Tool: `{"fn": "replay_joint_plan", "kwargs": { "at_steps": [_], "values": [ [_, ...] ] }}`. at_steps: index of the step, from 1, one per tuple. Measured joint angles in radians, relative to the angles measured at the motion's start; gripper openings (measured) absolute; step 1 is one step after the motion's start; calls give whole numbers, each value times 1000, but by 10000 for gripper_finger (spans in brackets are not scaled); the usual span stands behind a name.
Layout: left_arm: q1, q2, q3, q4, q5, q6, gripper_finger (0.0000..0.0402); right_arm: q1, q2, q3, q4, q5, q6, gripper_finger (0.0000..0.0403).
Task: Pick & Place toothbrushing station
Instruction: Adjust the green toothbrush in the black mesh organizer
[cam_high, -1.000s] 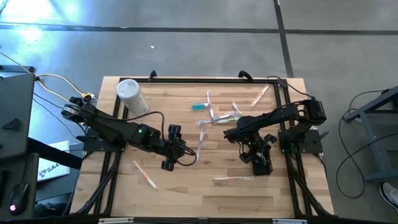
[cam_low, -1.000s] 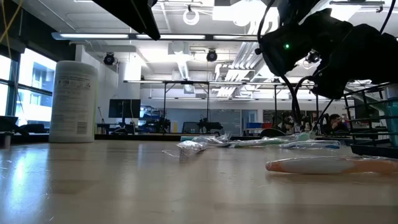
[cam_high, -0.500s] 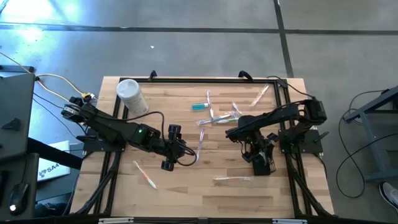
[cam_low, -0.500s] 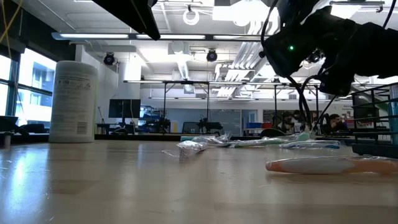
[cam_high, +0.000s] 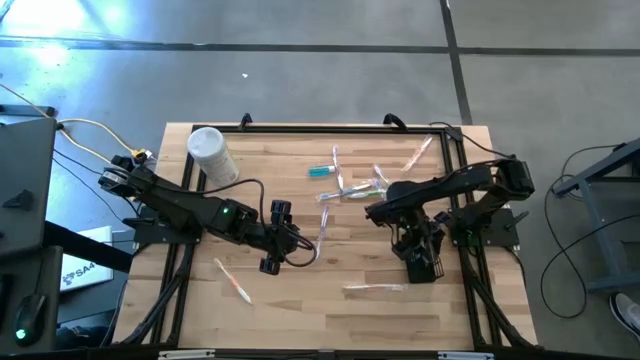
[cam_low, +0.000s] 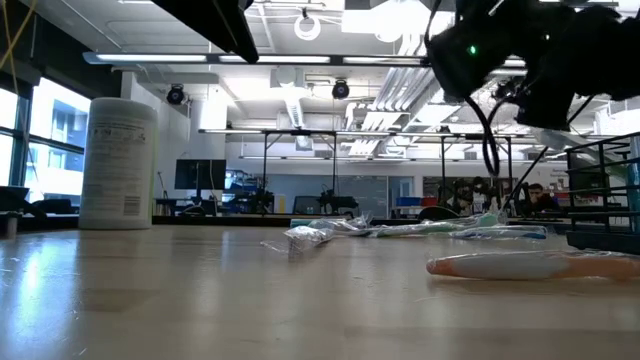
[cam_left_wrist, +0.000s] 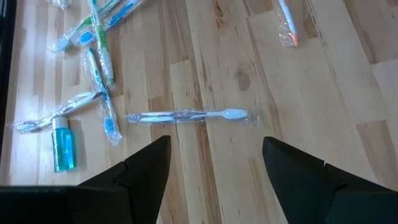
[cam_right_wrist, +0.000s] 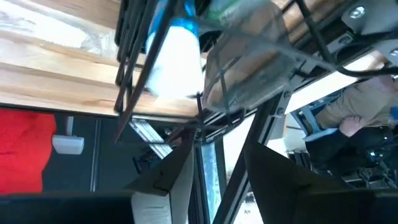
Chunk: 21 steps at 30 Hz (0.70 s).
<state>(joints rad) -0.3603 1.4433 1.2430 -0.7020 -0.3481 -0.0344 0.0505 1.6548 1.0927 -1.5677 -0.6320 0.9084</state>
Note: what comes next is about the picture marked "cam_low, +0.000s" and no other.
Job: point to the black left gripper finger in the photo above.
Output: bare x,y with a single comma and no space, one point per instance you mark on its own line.
215,20

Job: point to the white orange toothbrush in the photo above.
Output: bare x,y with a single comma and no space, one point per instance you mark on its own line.
500,266

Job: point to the green toothbrush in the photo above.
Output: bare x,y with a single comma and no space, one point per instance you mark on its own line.
425,229

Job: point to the blue toothbrush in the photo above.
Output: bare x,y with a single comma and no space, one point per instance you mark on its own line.
500,233
352,232

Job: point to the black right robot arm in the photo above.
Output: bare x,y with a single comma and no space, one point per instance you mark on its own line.
575,40

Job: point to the black background robot arm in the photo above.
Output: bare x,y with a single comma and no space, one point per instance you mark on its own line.
337,202
261,201

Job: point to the long LED light bar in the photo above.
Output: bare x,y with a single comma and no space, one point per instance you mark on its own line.
150,58

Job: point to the round black ceiling device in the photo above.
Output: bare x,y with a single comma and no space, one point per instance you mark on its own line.
340,90
175,94

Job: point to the person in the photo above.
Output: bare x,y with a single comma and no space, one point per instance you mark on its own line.
470,197
540,200

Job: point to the red storage bin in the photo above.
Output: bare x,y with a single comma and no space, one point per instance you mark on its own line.
430,201

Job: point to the black background monitor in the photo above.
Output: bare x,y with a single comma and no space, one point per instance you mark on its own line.
200,174

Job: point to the black chair back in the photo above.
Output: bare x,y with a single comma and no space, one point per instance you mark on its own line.
437,214

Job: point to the blue storage bin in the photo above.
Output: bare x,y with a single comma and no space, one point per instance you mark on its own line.
407,201

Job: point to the white wipes canister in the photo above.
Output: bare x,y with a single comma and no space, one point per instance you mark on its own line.
117,165

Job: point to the large window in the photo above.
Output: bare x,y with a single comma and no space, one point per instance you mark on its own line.
55,150

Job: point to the dark background furniture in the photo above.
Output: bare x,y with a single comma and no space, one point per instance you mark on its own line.
20,200

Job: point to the black background workstation frame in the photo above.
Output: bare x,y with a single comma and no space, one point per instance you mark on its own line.
300,132

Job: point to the black aluminium table frame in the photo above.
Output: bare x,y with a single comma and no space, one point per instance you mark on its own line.
225,220

